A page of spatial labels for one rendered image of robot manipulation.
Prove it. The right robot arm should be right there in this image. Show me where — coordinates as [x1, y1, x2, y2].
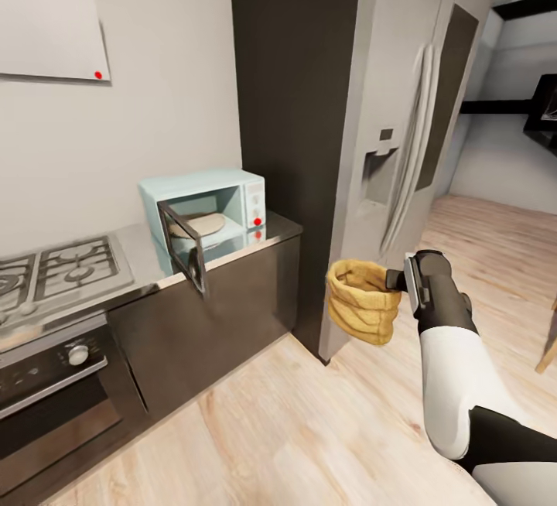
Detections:
[385, 250, 557, 506]

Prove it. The microwave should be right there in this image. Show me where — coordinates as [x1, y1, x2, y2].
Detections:
[138, 167, 267, 302]

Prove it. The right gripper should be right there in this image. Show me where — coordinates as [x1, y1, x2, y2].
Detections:
[385, 269, 408, 292]

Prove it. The popcorn bag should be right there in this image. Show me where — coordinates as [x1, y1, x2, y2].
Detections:
[327, 259, 403, 346]

